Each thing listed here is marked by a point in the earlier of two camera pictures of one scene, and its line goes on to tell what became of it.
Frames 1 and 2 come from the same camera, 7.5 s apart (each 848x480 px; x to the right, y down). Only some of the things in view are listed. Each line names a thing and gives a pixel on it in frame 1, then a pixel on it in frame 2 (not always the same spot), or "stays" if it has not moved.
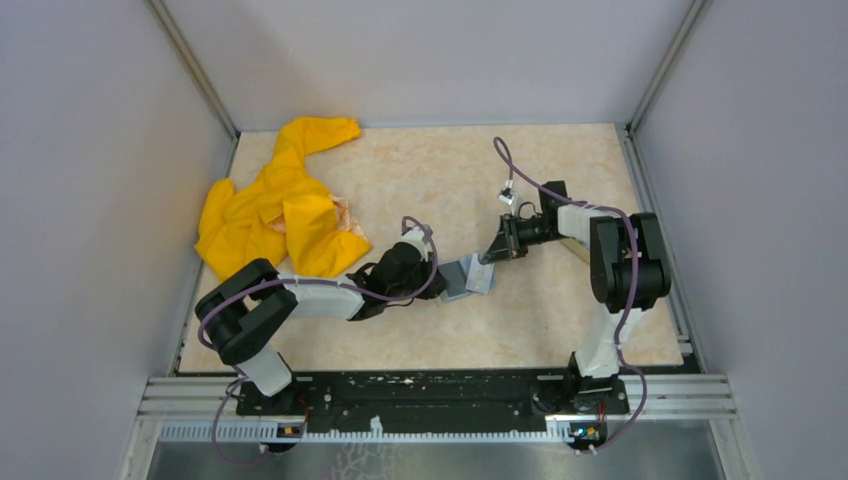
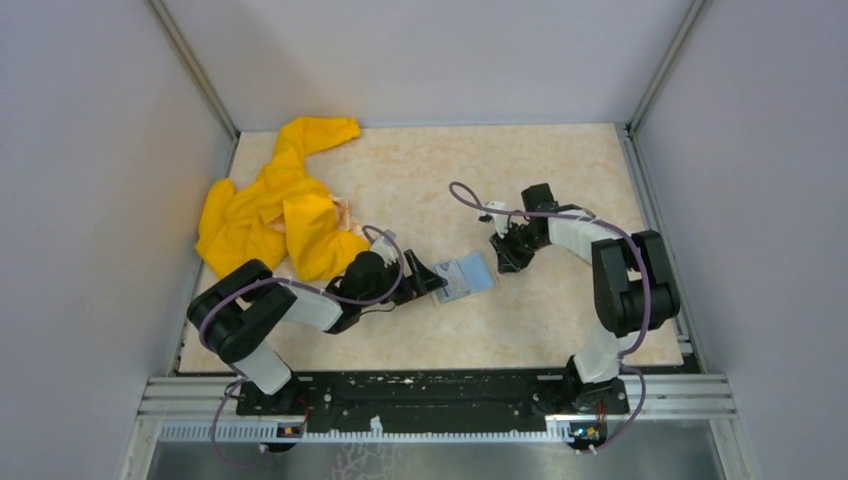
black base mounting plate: (433, 400) stays
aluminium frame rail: (684, 397) stays
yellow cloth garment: (286, 214) stays
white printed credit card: (480, 275) → (455, 288)
